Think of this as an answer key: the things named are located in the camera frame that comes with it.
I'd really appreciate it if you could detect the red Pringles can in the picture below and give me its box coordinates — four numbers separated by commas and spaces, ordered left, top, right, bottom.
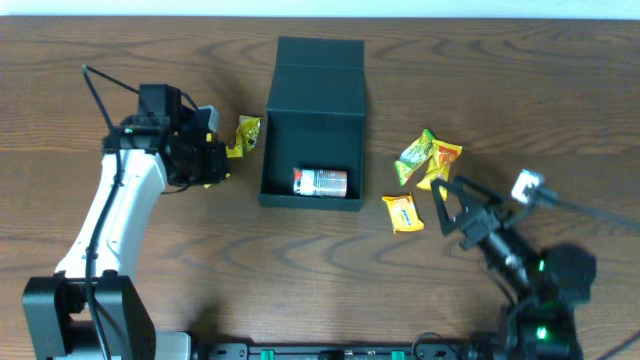
292, 168, 348, 198

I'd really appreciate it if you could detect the dark green open gift box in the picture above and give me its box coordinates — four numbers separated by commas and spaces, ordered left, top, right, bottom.
258, 36, 367, 212

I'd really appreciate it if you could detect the green snack packet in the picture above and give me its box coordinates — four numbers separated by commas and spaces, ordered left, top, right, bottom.
394, 128, 435, 186

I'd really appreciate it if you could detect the yellow crumpled snack packet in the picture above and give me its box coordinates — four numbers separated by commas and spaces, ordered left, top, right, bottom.
226, 115, 262, 158

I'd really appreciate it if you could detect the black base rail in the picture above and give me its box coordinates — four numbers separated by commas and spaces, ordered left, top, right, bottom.
190, 341, 508, 360

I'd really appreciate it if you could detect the orange Le-mond biscuit packet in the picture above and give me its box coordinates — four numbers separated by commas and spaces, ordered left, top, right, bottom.
382, 193, 424, 234

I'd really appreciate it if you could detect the orange yellow Julie's snack packet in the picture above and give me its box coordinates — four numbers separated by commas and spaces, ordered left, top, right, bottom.
417, 140, 463, 191

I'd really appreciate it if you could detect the yellow snack packet with chocolate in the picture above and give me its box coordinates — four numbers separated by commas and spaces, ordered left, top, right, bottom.
203, 172, 231, 188

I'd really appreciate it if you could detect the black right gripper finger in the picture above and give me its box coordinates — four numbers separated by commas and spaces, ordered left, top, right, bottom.
453, 175, 505, 205
431, 178, 462, 236

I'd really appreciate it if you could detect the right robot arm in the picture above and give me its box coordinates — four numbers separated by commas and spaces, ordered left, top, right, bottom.
431, 170, 597, 359

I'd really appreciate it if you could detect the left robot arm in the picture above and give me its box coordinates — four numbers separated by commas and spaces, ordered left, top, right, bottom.
22, 84, 229, 359

